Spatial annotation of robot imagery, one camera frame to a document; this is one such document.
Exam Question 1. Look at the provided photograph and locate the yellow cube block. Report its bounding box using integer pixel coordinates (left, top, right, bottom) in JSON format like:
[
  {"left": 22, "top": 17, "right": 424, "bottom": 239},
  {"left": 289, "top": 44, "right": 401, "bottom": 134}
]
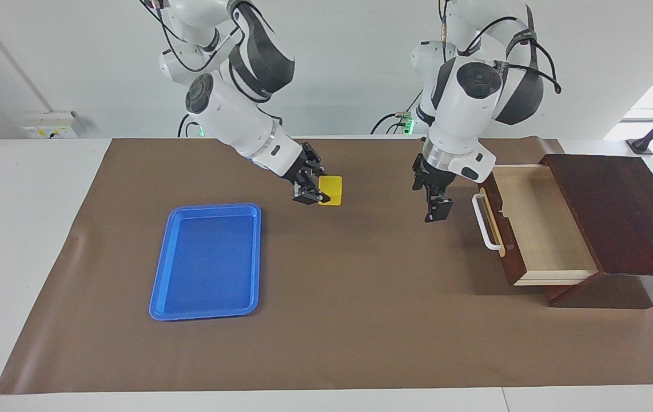
[{"left": 318, "top": 176, "right": 343, "bottom": 207}]

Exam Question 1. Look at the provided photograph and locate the white drawer handle beige plate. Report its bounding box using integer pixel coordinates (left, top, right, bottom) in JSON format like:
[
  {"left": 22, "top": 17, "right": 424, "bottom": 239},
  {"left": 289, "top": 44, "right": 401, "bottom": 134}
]
[{"left": 471, "top": 188, "right": 504, "bottom": 259}]

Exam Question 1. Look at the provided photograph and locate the wooden drawer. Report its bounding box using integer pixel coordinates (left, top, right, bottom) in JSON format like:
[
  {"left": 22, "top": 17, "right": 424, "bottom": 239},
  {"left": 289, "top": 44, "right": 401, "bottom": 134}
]
[{"left": 478, "top": 164, "right": 600, "bottom": 287}]

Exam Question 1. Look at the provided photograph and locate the dark wooden drawer cabinet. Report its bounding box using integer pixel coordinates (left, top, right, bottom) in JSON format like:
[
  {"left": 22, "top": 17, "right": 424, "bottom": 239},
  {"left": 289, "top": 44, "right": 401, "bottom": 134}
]
[{"left": 538, "top": 153, "right": 653, "bottom": 310}]

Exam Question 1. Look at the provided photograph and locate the brown paper table mat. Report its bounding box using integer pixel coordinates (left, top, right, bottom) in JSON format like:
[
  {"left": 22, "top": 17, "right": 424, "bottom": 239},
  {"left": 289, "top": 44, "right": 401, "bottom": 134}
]
[{"left": 0, "top": 137, "right": 653, "bottom": 395}]

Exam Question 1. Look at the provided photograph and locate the blue plastic tray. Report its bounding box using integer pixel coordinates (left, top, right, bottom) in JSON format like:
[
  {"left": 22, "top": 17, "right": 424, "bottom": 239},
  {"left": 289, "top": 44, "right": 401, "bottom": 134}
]
[{"left": 149, "top": 203, "right": 262, "bottom": 322}]

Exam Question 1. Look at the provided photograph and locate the black arm base cable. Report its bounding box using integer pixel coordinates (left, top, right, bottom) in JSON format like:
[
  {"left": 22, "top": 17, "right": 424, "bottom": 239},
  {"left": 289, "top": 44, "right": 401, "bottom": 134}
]
[
  {"left": 371, "top": 86, "right": 421, "bottom": 135},
  {"left": 177, "top": 113, "right": 200, "bottom": 138}
]

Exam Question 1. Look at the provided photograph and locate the white wall socket box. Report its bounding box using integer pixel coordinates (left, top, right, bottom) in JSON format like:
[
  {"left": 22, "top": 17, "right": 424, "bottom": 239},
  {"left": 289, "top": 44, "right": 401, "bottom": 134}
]
[{"left": 22, "top": 112, "right": 78, "bottom": 140}]

